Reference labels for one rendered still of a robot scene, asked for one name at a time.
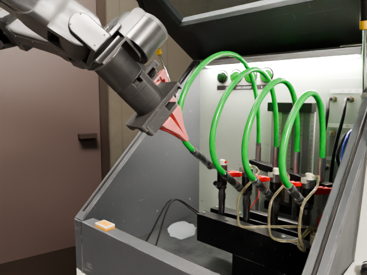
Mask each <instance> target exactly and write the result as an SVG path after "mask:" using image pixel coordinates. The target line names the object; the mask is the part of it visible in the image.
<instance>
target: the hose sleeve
mask: <svg viewBox="0 0 367 275"><path fill-rule="evenodd" d="M190 153H191V154H192V155H193V156H194V157H196V158H197V159H198V160H199V161H200V162H201V163H203V164H204V165H205V166H210V164H211V161H209V159H208V158H207V157H205V156H204V155H203V154H202V153H201V152H200V151H199V150H198V149H196V148H195V147H194V151H193V152H190Z"/></svg>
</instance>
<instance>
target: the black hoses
mask: <svg viewBox="0 0 367 275"><path fill-rule="evenodd" d="M330 101H332V98H327V102H326V113H325V131H327V125H328V119H329V104H330ZM347 101H349V98H345V99H344V102H343V107H342V115H341V120H340V124H339V128H338V132H337V135H336V139H335V143H334V148H333V153H332V159H331V165H330V173H329V182H331V183H332V178H333V169H334V162H335V158H336V162H337V165H338V167H339V166H340V159H339V152H340V148H341V145H342V143H343V141H344V138H345V137H346V135H347V134H343V135H342V137H341V139H340V141H339V138H340V134H341V131H342V126H343V123H344V119H345V114H346V105H347Z"/></svg>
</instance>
